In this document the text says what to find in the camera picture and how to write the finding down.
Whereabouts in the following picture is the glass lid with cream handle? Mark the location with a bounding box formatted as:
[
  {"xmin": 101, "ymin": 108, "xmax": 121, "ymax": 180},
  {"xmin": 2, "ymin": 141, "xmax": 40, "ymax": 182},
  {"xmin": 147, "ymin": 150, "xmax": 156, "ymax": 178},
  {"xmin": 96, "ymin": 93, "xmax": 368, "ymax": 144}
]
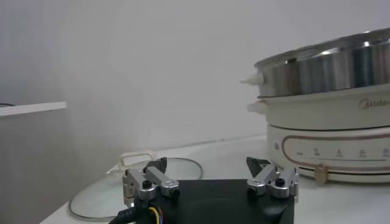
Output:
[{"xmin": 68, "ymin": 151, "xmax": 204, "ymax": 222}]

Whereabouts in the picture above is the stainless steel steamer basket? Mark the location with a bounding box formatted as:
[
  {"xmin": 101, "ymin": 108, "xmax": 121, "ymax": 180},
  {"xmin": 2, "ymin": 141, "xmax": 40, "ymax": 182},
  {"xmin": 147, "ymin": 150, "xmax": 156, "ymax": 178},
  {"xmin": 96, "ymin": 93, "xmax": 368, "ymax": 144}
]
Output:
[{"xmin": 239, "ymin": 27, "xmax": 390, "ymax": 98}]

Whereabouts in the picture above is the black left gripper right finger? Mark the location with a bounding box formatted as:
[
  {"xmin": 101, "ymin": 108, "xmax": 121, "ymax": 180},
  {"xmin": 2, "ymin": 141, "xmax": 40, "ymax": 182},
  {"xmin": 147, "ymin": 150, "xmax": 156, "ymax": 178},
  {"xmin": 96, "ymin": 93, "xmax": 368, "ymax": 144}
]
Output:
[{"xmin": 246, "ymin": 156, "xmax": 300, "ymax": 203}]

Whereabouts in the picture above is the cream electric cooker pot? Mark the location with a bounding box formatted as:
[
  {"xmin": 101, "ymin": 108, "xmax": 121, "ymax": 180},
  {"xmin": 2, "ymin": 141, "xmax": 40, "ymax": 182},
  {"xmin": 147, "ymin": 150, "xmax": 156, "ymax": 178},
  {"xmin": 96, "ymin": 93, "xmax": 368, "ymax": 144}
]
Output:
[{"xmin": 246, "ymin": 83, "xmax": 390, "ymax": 184}]

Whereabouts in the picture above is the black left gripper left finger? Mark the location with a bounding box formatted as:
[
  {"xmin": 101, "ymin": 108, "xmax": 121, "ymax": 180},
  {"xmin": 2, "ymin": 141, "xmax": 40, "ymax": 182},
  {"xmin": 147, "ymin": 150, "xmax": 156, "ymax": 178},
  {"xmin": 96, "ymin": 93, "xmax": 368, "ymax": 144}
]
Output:
[{"xmin": 121, "ymin": 156, "xmax": 180, "ymax": 208}]

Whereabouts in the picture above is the white folding side table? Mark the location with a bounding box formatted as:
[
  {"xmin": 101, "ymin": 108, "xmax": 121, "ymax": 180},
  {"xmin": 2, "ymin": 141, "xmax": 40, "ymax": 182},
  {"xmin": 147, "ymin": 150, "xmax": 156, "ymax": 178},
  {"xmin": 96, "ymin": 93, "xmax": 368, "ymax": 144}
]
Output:
[{"xmin": 0, "ymin": 102, "xmax": 67, "ymax": 117}]

